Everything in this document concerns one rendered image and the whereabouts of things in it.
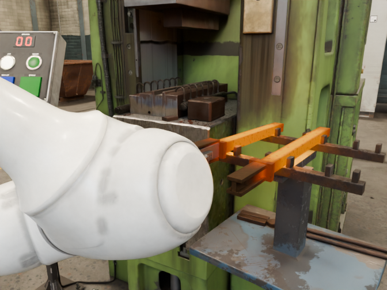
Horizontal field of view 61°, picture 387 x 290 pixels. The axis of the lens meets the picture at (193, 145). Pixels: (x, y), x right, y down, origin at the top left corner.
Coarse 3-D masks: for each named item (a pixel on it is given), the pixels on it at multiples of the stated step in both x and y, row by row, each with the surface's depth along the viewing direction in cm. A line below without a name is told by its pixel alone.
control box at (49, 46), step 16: (0, 32) 123; (16, 32) 123; (32, 32) 122; (48, 32) 122; (0, 48) 121; (16, 48) 121; (32, 48) 121; (48, 48) 120; (64, 48) 128; (0, 64) 119; (16, 64) 119; (48, 64) 119; (16, 80) 118; (48, 80) 117; (48, 96) 116
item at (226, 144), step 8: (256, 128) 85; (264, 128) 85; (272, 128) 87; (232, 136) 75; (240, 136) 75; (248, 136) 77; (256, 136) 80; (264, 136) 84; (200, 144) 62; (208, 144) 64; (224, 144) 67; (232, 144) 71; (240, 144) 74; (224, 152) 67; (216, 160) 67
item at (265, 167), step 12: (312, 132) 82; (324, 132) 83; (288, 144) 72; (300, 144) 72; (312, 144) 77; (276, 156) 64; (288, 156) 66; (252, 168) 57; (264, 168) 58; (276, 168) 62; (240, 180) 52; (252, 180) 57; (264, 180) 59; (228, 192) 54; (240, 192) 53
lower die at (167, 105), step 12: (204, 84) 134; (216, 84) 139; (132, 96) 116; (144, 96) 113; (156, 96) 111; (168, 96) 109; (180, 96) 109; (192, 96) 116; (132, 108) 117; (144, 108) 115; (156, 108) 112; (168, 108) 110
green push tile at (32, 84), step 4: (20, 80) 117; (24, 80) 117; (28, 80) 117; (32, 80) 117; (36, 80) 117; (40, 80) 117; (20, 84) 117; (24, 84) 117; (28, 84) 116; (32, 84) 116; (36, 84) 116; (40, 84) 117; (24, 88) 116; (28, 88) 116; (32, 88) 116; (36, 88) 116; (32, 92) 116; (36, 92) 116; (36, 96) 115
